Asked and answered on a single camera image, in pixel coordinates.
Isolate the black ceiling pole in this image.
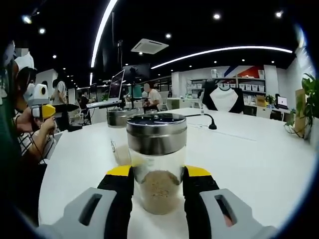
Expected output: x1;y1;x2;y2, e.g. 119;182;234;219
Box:
112;12;125;75

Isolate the short curved ceiling light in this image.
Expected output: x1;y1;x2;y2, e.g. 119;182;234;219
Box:
151;46;294;70

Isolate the tall seasoning bottle brown powder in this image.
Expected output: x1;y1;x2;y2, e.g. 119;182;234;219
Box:
126;113;187;215

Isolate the black hanging monitor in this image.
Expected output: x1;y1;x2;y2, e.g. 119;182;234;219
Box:
122;63;152;79

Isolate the brown paper bag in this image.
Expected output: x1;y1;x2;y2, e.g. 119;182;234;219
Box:
295;89;307;137

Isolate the tall seasoning bottle cream powder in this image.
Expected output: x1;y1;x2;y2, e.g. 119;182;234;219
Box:
106;108;144;166

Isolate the green potted plant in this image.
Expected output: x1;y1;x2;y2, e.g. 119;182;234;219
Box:
284;73;319;136

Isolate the shelf with white storage bins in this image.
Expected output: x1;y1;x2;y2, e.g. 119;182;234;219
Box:
186;69;266;100

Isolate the open silver laptop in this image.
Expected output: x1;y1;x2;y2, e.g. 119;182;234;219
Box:
86;69;126;109

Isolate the teal panel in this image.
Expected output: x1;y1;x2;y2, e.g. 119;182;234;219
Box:
129;83;145;99

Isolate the ceiling air conditioner unit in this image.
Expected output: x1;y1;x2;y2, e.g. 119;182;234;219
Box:
131;38;169;54

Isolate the black power cable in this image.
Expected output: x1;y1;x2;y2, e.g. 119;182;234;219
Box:
185;113;217;130

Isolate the black stand base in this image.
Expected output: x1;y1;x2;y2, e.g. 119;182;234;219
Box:
61;111;83;132

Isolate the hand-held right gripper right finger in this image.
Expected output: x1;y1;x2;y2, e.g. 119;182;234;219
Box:
183;165;277;239

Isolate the black laptop white screen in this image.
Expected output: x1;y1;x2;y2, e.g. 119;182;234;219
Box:
277;96;289;110

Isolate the black laptop stand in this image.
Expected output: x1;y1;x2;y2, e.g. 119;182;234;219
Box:
87;99;142;112

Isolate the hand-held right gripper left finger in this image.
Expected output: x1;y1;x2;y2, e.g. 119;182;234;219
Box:
37;164;133;239

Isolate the long curved ceiling light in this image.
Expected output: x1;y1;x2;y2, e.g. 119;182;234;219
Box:
90;0;118;68

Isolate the person's left hand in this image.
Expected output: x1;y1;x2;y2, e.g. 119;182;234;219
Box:
31;116;57;137

